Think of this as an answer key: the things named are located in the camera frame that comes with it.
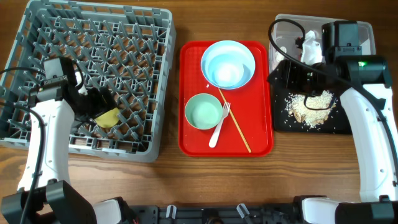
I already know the white plastic fork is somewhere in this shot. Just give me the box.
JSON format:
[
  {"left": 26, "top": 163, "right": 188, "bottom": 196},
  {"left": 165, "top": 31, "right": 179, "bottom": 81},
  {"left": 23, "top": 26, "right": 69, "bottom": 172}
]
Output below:
[{"left": 209, "top": 102, "right": 231, "bottom": 148}]

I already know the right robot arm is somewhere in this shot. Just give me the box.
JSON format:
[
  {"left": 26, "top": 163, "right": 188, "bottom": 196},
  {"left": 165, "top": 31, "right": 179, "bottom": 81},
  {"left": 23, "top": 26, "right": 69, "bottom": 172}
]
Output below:
[{"left": 268, "top": 21, "right": 397, "bottom": 223}]

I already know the yellow cup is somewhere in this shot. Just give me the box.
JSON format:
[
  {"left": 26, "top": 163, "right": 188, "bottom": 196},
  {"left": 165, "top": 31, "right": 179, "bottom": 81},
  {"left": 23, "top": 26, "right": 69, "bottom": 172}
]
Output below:
[{"left": 94, "top": 108, "right": 119, "bottom": 128}]

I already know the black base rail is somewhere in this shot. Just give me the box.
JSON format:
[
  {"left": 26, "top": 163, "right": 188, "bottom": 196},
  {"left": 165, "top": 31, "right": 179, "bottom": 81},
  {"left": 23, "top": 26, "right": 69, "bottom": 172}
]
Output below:
[{"left": 131, "top": 203, "right": 300, "bottom": 224}]

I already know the red plastic tray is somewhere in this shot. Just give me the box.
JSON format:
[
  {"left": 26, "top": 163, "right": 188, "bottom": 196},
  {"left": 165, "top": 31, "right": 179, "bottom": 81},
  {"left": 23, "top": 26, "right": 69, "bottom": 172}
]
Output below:
[{"left": 178, "top": 40, "right": 274, "bottom": 157}]

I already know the crumpled white wrapper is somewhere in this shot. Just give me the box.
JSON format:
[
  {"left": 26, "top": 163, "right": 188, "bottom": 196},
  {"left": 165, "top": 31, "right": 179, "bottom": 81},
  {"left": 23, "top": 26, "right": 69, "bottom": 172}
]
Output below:
[{"left": 275, "top": 46, "right": 287, "bottom": 64}]

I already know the green bowl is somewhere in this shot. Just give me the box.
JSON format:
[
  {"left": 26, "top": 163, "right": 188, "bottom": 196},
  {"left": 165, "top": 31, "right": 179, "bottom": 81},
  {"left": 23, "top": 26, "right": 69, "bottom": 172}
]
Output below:
[{"left": 184, "top": 93, "right": 223, "bottom": 130}]

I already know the light blue plate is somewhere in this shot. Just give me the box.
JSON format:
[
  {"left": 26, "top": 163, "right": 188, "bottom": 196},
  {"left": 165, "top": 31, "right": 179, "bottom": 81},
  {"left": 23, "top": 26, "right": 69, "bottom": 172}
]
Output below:
[{"left": 200, "top": 40, "right": 256, "bottom": 84}]

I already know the light blue small bowl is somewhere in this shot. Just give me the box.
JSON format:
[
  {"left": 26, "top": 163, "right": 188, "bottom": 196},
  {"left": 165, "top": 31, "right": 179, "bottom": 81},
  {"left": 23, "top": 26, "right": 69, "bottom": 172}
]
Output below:
[{"left": 203, "top": 54, "right": 254, "bottom": 90}]

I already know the food scraps and rice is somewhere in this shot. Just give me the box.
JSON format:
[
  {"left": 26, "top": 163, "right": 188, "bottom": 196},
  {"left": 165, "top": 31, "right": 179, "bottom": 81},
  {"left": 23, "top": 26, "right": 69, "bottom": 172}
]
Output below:
[{"left": 285, "top": 90, "right": 336, "bottom": 129}]

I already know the black waste tray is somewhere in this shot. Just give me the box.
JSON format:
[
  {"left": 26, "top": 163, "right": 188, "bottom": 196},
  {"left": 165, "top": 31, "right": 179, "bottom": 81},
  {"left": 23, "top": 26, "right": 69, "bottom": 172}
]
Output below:
[{"left": 272, "top": 88, "right": 351, "bottom": 134}]

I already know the clear plastic bin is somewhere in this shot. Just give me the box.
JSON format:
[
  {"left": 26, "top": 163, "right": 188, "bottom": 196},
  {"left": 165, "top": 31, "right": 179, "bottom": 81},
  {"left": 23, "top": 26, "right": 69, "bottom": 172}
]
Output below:
[{"left": 268, "top": 14, "right": 376, "bottom": 73}]

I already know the grey dishwasher rack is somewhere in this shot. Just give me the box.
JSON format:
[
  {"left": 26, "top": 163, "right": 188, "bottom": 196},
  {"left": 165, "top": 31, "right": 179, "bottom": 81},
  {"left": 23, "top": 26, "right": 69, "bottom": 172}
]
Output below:
[{"left": 1, "top": 1, "right": 176, "bottom": 162}]

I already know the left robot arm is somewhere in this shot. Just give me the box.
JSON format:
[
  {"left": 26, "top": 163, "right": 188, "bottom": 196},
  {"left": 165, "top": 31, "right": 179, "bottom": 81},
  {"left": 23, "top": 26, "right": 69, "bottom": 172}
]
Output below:
[{"left": 1, "top": 57, "right": 124, "bottom": 223}]

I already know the wooden chopstick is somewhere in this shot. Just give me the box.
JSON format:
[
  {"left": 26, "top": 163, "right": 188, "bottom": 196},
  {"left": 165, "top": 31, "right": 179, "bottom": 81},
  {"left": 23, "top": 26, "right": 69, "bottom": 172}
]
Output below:
[{"left": 218, "top": 88, "right": 252, "bottom": 154}]

